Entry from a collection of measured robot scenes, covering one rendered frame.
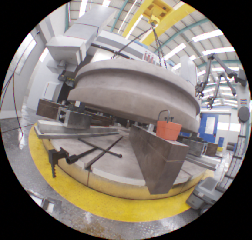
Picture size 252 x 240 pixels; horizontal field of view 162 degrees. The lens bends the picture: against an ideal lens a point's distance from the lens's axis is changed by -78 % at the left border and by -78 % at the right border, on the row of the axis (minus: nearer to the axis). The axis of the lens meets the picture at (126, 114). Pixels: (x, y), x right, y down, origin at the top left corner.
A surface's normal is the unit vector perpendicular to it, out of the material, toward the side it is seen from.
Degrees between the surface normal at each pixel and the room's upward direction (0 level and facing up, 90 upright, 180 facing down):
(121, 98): 90
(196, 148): 90
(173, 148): 90
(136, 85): 90
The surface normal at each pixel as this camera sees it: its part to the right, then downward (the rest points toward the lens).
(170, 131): -0.01, 0.05
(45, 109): 0.71, 0.14
